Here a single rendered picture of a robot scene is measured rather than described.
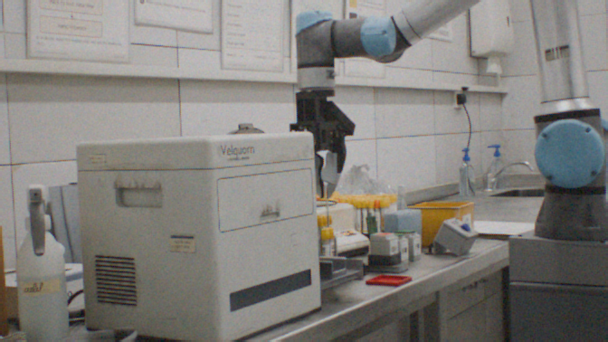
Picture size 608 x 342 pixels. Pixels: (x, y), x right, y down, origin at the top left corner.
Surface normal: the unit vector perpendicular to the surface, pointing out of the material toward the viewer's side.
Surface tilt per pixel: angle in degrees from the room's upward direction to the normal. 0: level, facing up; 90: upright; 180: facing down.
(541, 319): 90
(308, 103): 90
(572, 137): 97
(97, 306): 90
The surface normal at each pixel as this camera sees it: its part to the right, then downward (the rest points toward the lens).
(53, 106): 0.85, 0.00
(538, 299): -0.53, 0.07
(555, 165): -0.35, 0.18
